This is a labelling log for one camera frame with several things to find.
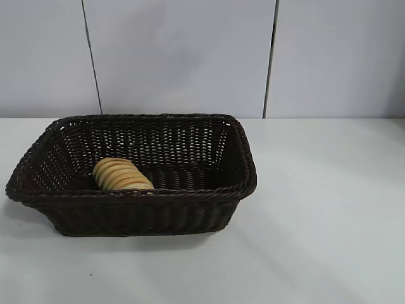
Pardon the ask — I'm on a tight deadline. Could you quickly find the dark brown woven basket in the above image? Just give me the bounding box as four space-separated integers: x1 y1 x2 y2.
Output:
4 113 259 238

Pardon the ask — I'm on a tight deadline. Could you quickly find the long striped bread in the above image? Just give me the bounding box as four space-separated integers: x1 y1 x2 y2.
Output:
92 157 156 191

